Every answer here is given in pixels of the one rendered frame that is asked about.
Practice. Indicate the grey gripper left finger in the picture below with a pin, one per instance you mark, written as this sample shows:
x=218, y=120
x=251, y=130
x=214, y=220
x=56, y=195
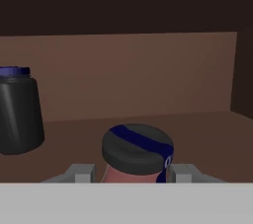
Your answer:
x=81, y=173

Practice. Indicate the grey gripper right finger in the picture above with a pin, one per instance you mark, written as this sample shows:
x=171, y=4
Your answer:
x=186, y=174

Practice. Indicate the pink bottle with black cap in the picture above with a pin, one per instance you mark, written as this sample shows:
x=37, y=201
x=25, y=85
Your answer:
x=138, y=150

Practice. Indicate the brown wooden cabinet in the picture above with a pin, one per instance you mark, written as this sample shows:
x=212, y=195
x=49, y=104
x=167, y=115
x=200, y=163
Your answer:
x=138, y=70

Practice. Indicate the black jar with blue lid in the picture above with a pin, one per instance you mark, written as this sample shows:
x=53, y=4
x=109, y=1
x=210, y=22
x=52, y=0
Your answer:
x=18, y=112

